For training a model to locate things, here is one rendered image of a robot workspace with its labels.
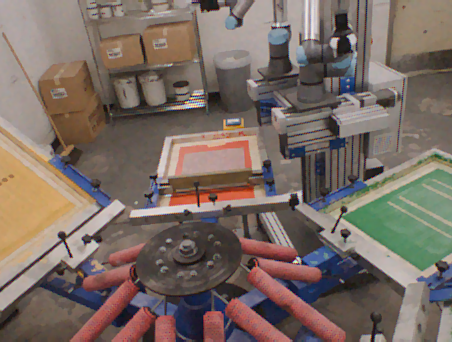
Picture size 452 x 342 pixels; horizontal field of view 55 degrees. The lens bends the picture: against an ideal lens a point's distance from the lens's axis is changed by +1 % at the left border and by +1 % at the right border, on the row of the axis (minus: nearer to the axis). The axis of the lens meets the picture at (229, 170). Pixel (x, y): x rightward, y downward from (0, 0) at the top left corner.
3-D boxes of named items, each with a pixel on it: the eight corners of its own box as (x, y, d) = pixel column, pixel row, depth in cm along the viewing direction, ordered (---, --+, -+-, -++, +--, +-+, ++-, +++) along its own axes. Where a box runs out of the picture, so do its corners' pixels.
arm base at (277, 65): (287, 64, 269) (286, 48, 264) (296, 71, 256) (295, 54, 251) (264, 69, 267) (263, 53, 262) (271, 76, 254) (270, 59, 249)
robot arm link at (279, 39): (267, 57, 253) (265, 33, 246) (270, 50, 264) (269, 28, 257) (288, 56, 250) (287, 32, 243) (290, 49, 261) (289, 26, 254)
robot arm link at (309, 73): (299, 75, 220) (298, 48, 214) (326, 73, 217) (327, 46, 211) (298, 83, 210) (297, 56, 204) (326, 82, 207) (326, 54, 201)
